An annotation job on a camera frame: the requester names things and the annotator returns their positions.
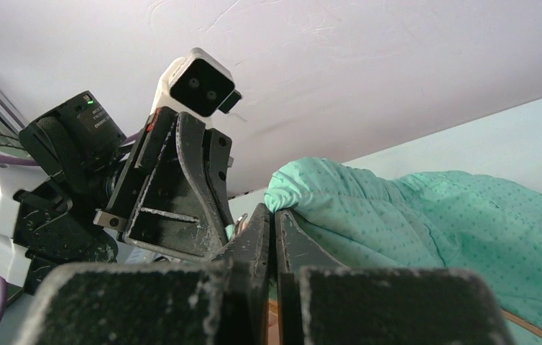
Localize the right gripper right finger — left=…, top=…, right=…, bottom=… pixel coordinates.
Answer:
left=275, top=210, right=514, bottom=344

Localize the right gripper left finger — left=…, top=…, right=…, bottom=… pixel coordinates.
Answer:
left=16, top=204, right=271, bottom=344

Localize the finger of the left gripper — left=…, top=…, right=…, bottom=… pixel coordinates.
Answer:
left=203, top=128, right=233, bottom=226
left=123, top=112, right=228, bottom=261

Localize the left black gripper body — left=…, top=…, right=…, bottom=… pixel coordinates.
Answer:
left=92, top=106, right=178, bottom=232

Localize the silver zipper slider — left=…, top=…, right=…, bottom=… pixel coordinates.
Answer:
left=234, top=213, right=249, bottom=236

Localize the teal and orange gradient jacket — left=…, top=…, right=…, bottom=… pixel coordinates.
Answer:
left=263, top=157, right=542, bottom=344

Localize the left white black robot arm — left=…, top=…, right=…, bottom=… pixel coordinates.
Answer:
left=0, top=91, right=233, bottom=295

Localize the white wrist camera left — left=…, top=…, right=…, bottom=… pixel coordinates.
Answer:
left=150, top=47, right=242, bottom=129

